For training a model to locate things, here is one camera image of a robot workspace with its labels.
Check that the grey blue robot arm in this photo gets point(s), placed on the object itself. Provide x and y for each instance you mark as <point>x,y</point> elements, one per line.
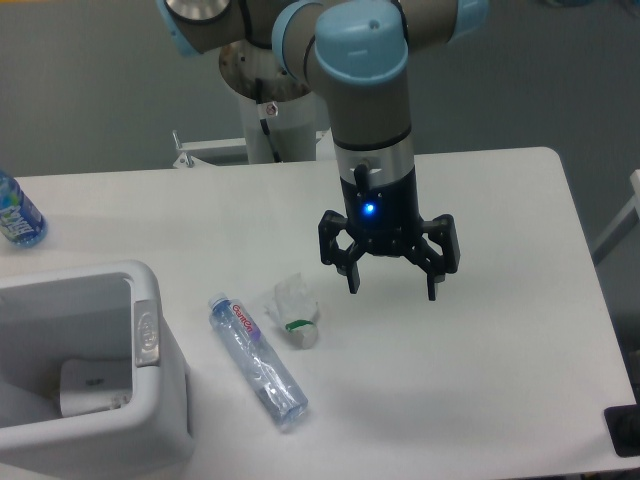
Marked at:
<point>354,55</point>

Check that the clear plastic water bottle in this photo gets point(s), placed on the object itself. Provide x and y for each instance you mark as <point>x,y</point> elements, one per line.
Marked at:
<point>263,370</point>

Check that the black device at table edge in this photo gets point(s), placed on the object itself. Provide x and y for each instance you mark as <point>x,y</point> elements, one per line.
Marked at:
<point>623,425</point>

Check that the blue labelled water bottle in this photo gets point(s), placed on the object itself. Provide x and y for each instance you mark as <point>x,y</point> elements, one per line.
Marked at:
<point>22,224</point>

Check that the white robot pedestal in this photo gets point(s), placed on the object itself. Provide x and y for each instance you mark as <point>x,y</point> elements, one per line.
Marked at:
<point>278,114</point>

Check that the white frame at right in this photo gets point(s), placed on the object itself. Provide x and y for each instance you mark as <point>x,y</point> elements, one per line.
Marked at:
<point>620,226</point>

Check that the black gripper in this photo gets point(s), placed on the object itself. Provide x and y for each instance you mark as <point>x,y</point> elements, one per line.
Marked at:
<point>385,221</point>

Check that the white trash can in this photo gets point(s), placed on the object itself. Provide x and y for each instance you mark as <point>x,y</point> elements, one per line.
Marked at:
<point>103,312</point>

